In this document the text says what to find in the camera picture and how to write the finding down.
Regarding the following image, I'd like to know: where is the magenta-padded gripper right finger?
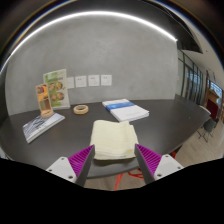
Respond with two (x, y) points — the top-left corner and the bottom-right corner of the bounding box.
(134, 143), (185, 185)

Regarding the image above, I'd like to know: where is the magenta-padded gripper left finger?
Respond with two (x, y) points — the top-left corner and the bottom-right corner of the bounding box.
(45, 144), (97, 188)

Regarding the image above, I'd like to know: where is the cream yellow towel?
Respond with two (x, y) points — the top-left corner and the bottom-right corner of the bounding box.
(89, 119), (140, 161)

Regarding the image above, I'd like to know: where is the grey printed book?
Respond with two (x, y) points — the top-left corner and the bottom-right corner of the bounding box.
(21, 112), (66, 144)

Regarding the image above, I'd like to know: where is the red chair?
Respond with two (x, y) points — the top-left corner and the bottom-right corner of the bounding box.
(114, 151), (177, 192)

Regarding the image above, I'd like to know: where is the beige tape roll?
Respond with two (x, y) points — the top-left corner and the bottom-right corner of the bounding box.
(73, 104), (90, 115)

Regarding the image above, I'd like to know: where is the black chair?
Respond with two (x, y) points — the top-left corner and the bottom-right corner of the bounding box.
(196, 117), (219, 143)

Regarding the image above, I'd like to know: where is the white and blue booklet stack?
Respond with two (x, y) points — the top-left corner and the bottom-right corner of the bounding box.
(101, 98), (150, 123)

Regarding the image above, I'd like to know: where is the orange sign on wooden base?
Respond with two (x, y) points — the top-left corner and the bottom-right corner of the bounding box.
(35, 83), (55, 119)

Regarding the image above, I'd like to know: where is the green acrylic menu stand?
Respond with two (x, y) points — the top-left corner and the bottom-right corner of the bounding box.
(42, 68), (71, 110)

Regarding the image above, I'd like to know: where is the black-framed glass partition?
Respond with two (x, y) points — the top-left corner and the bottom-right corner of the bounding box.
(176, 39), (224, 111)

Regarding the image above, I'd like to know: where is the curved white light strip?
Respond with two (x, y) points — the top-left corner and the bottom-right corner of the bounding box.
(0, 10), (178, 73)

